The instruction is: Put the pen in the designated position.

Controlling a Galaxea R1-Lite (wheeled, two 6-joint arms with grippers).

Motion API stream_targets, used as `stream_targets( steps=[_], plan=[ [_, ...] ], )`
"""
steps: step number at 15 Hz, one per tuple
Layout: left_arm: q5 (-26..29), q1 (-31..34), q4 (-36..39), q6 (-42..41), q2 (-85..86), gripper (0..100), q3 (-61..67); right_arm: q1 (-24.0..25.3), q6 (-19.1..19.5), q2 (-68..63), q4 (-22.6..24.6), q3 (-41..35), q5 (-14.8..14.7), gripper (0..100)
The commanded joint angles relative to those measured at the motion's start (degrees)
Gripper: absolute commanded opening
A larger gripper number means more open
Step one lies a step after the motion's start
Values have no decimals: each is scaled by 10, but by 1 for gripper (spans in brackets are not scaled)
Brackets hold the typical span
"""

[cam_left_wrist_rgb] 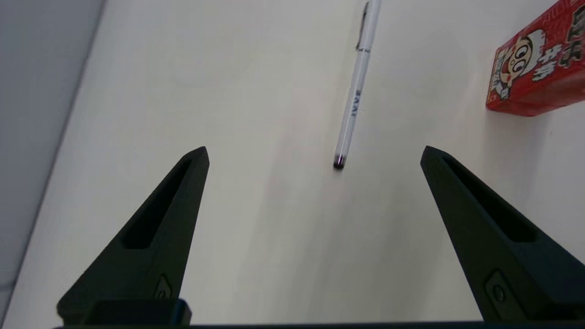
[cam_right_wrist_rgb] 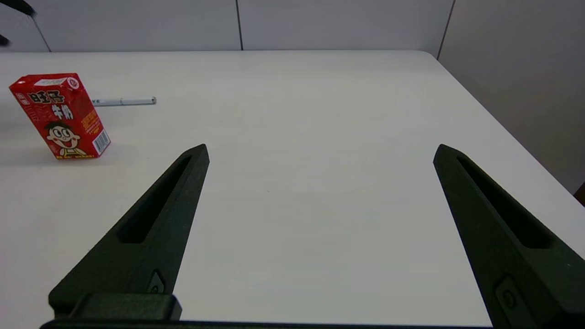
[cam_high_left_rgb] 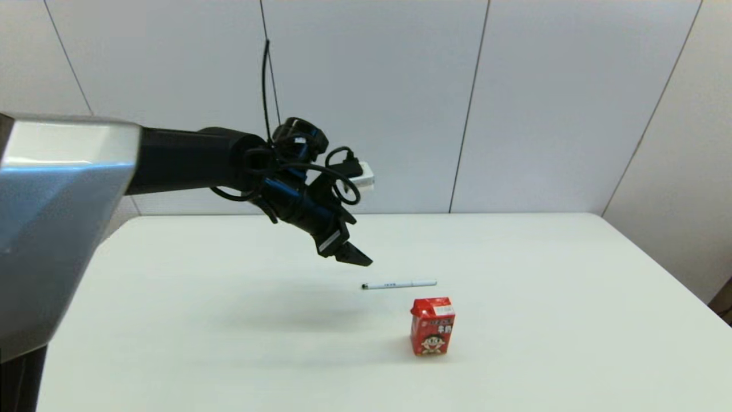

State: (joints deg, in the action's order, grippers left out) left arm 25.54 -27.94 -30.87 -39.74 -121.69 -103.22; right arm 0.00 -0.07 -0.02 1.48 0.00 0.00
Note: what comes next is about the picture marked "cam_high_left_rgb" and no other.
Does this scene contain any white pen with black tip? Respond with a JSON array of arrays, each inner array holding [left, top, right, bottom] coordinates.
[[361, 279, 439, 291]]

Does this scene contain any red milk carton with cartoon face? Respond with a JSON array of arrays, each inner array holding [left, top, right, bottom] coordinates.
[[409, 297, 456, 357]]

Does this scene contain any brown object behind table corner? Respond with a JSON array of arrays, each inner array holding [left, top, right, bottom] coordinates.
[[707, 277, 732, 328]]

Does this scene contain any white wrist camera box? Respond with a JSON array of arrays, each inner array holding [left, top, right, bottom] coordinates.
[[342, 161, 376, 192]]

